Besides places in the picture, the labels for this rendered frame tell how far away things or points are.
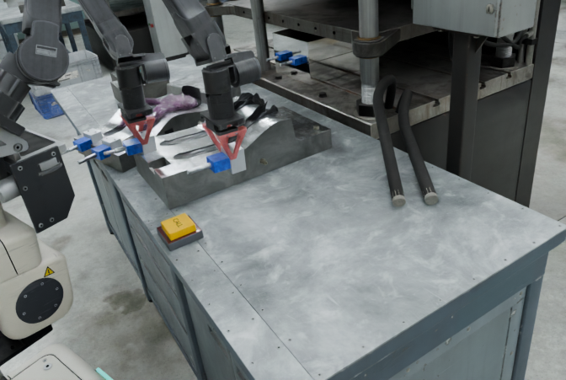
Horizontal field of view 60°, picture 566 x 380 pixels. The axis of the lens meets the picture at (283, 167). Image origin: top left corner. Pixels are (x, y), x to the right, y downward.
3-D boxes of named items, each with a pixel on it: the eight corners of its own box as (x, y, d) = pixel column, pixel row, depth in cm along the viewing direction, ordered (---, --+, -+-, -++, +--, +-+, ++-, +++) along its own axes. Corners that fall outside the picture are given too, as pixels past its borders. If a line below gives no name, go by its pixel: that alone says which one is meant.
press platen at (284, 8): (375, 99, 154) (373, 43, 146) (205, 39, 254) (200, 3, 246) (540, 42, 190) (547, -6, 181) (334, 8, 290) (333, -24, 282)
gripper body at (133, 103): (141, 104, 133) (136, 77, 130) (154, 115, 126) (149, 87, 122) (118, 109, 131) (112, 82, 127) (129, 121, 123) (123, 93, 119)
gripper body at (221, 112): (226, 112, 115) (221, 82, 112) (247, 125, 107) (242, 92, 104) (200, 120, 112) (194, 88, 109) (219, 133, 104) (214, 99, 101)
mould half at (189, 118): (123, 173, 143) (113, 138, 138) (78, 152, 159) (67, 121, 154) (244, 113, 175) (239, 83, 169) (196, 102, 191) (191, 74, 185)
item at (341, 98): (371, 141, 161) (371, 120, 158) (208, 66, 262) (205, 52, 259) (531, 77, 197) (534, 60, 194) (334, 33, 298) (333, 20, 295)
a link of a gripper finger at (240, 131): (237, 147, 116) (231, 110, 112) (251, 157, 111) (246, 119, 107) (210, 156, 113) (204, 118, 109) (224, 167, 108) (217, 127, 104)
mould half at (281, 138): (169, 210, 122) (157, 161, 115) (138, 172, 142) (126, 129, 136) (332, 147, 143) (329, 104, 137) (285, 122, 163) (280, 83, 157)
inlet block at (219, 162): (193, 186, 108) (189, 164, 106) (185, 179, 112) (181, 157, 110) (246, 169, 114) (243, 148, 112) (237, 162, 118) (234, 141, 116)
